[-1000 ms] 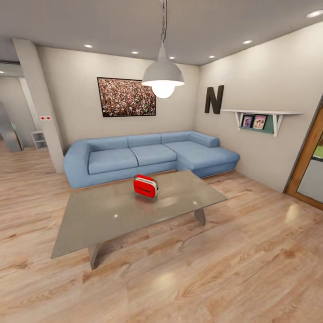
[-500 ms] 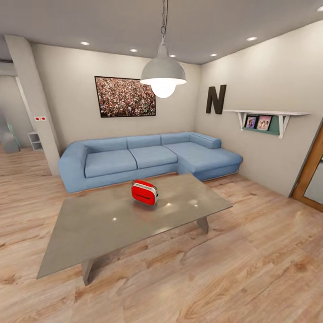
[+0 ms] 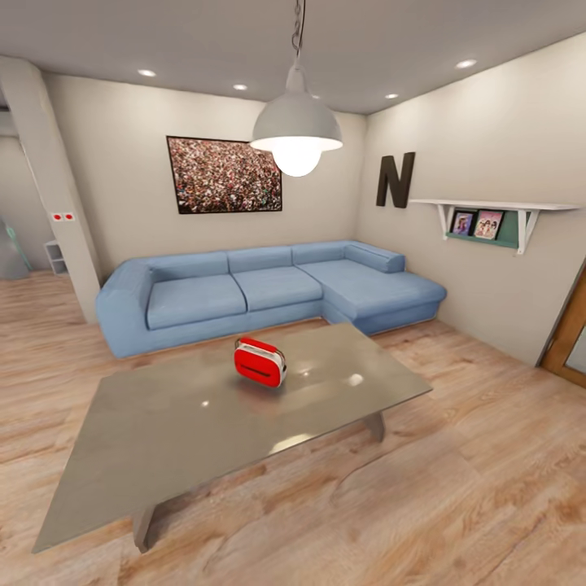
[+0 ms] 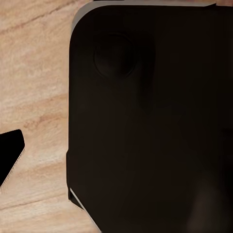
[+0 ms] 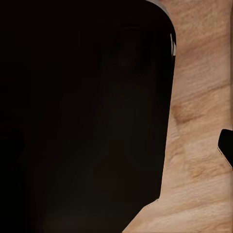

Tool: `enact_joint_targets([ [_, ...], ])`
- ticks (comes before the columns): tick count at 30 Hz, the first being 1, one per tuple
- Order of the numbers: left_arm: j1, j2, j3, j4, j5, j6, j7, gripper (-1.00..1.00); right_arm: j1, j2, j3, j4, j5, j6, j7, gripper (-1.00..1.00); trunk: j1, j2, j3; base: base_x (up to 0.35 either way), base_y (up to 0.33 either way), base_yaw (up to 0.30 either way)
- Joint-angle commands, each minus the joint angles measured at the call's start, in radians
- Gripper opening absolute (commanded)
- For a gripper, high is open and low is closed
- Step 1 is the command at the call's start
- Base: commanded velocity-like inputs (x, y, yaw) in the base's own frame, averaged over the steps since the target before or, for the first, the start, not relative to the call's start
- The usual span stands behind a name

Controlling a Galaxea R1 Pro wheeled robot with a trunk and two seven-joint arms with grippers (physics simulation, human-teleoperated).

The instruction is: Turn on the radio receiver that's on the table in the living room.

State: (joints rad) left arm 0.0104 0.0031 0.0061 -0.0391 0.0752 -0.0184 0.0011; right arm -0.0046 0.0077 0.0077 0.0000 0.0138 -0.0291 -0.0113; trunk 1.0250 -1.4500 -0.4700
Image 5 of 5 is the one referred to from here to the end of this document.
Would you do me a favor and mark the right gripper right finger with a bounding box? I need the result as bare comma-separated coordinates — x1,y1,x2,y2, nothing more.
218,129,233,167

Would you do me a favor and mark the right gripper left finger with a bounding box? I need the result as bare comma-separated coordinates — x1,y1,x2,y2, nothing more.
0,129,25,186

